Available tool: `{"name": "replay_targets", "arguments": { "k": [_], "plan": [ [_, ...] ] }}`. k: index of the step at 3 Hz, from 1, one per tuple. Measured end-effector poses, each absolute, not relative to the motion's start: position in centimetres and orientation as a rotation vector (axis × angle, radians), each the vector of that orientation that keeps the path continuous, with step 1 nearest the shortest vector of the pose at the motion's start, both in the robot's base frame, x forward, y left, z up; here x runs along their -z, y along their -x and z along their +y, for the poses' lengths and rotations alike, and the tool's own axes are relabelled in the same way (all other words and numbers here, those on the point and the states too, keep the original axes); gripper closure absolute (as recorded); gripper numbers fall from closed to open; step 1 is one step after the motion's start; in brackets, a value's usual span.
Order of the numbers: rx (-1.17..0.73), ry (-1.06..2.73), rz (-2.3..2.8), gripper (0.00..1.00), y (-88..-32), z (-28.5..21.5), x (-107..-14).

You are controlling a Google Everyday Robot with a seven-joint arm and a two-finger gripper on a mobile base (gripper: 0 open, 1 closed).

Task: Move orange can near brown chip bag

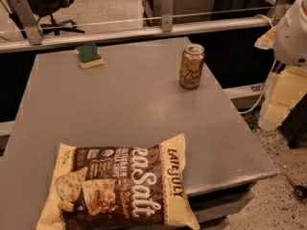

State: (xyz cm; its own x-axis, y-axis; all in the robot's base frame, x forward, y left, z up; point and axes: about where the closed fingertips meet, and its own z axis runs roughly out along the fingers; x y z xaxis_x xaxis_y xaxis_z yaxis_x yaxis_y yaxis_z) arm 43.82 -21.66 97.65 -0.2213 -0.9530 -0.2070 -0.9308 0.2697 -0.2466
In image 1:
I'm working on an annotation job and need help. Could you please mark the brown chip bag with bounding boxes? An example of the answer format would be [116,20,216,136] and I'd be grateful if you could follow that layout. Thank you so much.
[36,134,200,230]

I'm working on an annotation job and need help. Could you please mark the green yellow sponge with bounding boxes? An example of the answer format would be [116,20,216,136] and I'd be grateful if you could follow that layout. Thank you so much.
[76,44,104,69]

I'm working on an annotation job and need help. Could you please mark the white cable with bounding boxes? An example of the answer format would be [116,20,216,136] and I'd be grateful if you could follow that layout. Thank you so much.
[238,13,278,115]

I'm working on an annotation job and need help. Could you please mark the metal guard rail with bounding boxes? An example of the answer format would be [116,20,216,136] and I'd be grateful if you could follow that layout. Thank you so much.
[1,0,292,53]

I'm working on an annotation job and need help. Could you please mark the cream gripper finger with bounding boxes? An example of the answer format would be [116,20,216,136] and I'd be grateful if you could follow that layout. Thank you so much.
[254,27,276,50]

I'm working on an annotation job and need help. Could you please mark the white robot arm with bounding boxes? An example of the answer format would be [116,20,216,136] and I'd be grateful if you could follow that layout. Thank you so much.
[254,0,307,130]

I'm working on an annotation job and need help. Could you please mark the black office chair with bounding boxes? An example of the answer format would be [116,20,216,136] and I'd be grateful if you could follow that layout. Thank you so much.
[27,0,84,35]

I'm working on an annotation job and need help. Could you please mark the black caster wheel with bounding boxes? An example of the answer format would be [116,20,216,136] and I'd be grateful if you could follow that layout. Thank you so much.
[285,174,307,199]

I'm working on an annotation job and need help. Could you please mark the orange soda can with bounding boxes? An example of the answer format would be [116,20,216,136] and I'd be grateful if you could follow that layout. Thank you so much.
[179,44,204,89]

